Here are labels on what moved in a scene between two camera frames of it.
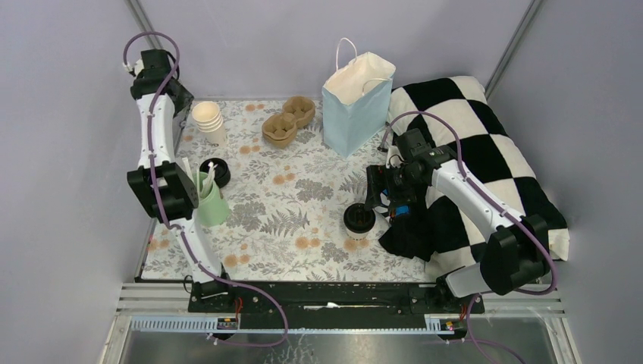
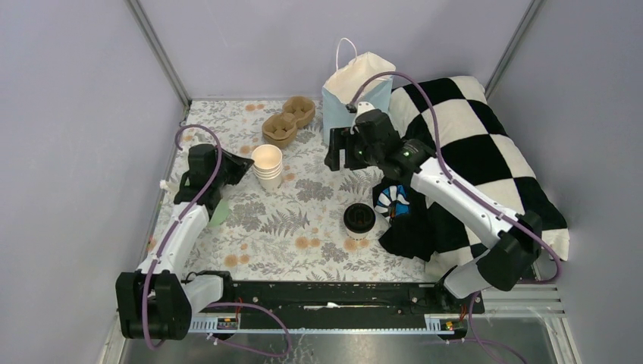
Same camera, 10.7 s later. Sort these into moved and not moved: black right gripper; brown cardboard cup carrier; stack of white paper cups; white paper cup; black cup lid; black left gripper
Moved: black left gripper; stack of white paper cups; black right gripper
Not moved: black cup lid; brown cardboard cup carrier; white paper cup
